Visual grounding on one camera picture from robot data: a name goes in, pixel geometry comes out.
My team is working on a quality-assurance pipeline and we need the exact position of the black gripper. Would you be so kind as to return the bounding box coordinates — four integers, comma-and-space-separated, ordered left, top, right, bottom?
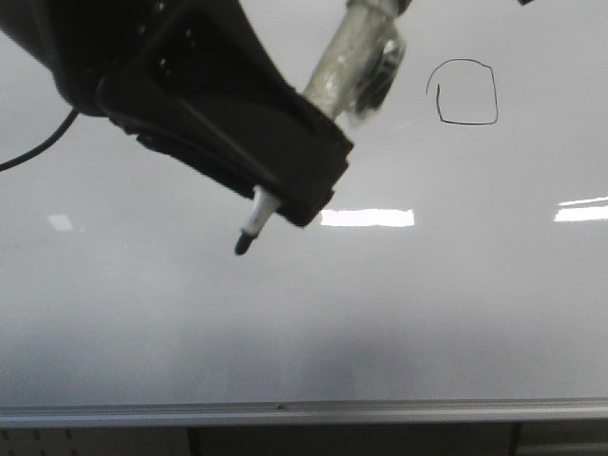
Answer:
1, 1, 190, 117

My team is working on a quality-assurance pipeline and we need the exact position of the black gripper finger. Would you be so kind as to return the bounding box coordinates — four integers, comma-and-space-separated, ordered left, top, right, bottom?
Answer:
96, 1, 352, 227

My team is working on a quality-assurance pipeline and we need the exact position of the white taped whiteboard marker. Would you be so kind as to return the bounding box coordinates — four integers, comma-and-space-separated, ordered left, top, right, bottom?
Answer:
228, 1, 409, 255

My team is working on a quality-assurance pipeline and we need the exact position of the white whiteboard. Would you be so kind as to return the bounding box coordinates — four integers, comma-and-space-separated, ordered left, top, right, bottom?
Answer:
1, 1, 607, 407

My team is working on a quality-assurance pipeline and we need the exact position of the grey pegboard panel below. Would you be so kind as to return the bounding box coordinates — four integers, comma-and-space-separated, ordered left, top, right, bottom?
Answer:
1, 427, 191, 456

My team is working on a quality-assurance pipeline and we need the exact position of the black cable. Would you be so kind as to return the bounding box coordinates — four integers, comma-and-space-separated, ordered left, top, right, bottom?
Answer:
0, 108, 80, 172

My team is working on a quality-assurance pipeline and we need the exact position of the aluminium whiteboard tray rail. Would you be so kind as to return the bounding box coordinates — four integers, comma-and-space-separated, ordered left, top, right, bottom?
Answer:
1, 397, 607, 428

